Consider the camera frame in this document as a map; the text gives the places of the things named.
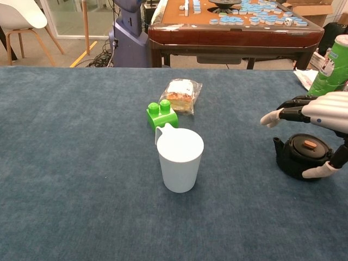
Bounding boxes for green toy building block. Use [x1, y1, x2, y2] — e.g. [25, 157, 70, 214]
[146, 99, 179, 131]

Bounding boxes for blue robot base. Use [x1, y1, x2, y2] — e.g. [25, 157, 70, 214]
[108, 0, 150, 68]

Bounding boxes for black round dish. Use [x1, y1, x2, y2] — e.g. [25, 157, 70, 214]
[208, 0, 243, 8]

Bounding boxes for black teapot with orange knob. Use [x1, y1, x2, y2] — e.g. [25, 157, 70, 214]
[273, 133, 334, 182]

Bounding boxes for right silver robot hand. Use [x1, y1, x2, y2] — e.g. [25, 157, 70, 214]
[260, 91, 348, 179]

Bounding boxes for wooden pole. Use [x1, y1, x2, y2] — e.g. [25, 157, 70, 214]
[81, 0, 91, 56]

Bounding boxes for stacked magazines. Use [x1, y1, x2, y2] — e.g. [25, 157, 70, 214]
[309, 51, 331, 72]

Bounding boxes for sandwich in clear bag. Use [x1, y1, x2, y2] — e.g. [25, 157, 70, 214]
[158, 78, 203, 116]

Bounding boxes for black tangled cable bundle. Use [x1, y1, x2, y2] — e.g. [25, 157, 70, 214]
[86, 40, 121, 67]

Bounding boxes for white plastic cup with tab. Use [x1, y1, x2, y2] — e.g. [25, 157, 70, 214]
[155, 122, 204, 194]

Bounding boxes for cardboard box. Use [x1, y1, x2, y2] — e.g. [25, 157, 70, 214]
[282, 0, 334, 27]

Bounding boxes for black bag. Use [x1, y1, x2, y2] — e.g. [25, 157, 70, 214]
[317, 22, 348, 57]

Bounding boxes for blue table cloth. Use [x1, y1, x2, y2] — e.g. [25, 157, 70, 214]
[0, 66, 348, 261]

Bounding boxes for green chips can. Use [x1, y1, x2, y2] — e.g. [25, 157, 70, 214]
[307, 34, 348, 97]

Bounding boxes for brown mahjong table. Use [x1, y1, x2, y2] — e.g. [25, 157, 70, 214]
[148, 0, 325, 70]

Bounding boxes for white chair with wooden legs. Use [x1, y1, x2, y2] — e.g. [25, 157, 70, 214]
[0, 0, 65, 67]

